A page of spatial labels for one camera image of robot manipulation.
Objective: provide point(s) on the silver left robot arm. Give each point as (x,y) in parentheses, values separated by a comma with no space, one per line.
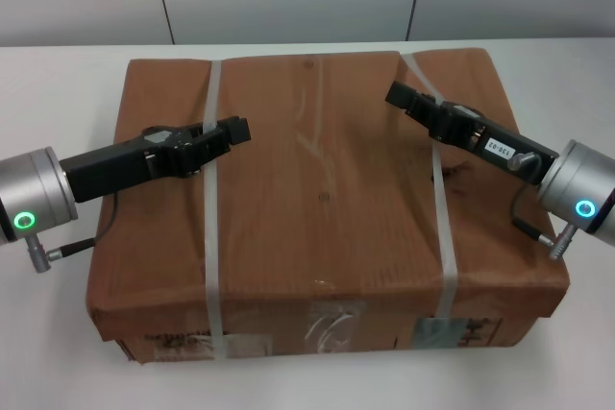
(36,189)

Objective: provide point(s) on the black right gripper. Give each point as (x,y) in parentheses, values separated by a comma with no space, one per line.
(499,146)

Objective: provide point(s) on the brown cardboard box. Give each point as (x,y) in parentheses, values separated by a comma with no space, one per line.
(327,218)

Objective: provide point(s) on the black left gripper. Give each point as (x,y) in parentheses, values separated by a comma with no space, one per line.
(115,167)

